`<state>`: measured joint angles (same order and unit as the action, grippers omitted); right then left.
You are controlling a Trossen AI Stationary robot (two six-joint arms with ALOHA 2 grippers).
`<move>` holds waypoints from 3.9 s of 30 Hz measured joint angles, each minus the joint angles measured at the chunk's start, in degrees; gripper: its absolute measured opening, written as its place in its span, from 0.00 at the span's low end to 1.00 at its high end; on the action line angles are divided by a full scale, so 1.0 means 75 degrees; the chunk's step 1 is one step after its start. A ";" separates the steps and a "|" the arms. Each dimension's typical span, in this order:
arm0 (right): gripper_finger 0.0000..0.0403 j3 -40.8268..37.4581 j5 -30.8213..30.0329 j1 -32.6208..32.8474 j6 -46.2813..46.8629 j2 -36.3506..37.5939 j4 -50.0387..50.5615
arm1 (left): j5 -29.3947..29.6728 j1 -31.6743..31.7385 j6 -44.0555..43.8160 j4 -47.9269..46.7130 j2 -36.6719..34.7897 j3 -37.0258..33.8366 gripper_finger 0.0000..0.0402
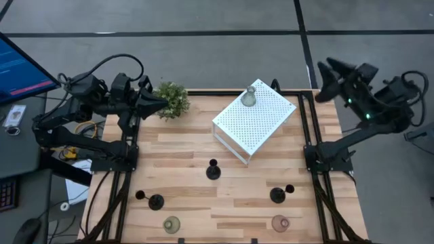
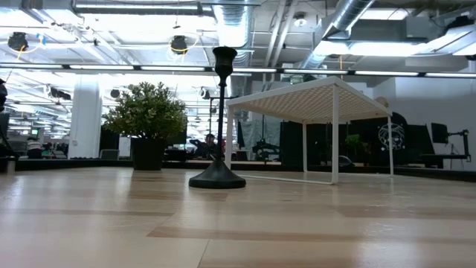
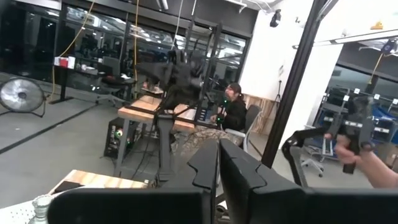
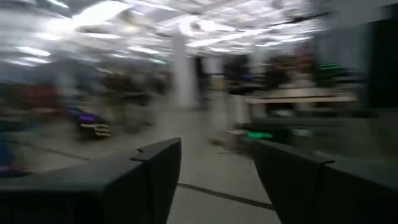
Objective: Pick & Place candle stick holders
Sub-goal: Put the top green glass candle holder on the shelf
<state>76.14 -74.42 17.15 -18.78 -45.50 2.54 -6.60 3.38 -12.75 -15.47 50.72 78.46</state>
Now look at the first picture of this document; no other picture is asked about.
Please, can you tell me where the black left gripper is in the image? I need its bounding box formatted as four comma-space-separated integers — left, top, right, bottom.
118, 75, 169, 136

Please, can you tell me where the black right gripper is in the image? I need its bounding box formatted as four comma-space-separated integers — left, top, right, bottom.
314, 57, 380, 109

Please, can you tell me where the grey clear glass candle holder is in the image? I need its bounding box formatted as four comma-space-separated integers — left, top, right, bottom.
240, 85, 258, 108

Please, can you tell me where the tall black metal candlestick holder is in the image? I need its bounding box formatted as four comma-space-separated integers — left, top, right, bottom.
134, 190, 165, 211

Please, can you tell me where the green glass candle holder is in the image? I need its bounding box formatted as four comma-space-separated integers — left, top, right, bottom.
162, 216, 182, 235

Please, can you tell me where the pink glass candle holder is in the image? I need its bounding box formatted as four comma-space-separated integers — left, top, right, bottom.
271, 214, 292, 234

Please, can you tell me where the green potted plant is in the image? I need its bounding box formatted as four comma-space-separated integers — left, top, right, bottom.
152, 81, 191, 121

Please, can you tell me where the white perforated metal shelf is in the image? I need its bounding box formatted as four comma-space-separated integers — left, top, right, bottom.
212, 78, 298, 166

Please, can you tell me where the yellow clamp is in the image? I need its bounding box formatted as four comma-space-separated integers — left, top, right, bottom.
50, 145, 79, 162

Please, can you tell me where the grey plastic housing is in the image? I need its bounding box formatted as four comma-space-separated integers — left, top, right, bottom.
403, 121, 434, 155

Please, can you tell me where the white paper sheet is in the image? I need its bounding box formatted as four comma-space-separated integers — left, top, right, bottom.
64, 159, 93, 206

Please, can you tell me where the black computer monitor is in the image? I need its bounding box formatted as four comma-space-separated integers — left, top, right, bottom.
0, 32, 62, 106

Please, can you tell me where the white id card with keyring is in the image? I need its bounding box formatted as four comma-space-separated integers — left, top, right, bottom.
2, 104, 27, 136

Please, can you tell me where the grey desk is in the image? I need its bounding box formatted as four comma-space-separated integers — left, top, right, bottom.
0, 93, 52, 180

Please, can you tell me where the black keyboard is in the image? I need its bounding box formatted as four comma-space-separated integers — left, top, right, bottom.
0, 178, 18, 213

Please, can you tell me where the black computer mouse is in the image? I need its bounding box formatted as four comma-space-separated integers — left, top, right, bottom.
12, 218, 42, 244

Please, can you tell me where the black aluminium table frame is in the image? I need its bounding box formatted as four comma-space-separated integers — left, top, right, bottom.
79, 78, 374, 244

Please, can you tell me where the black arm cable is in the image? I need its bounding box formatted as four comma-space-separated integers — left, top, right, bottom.
57, 53, 145, 85

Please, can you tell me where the yellow cable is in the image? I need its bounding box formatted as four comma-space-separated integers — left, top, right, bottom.
73, 120, 98, 140

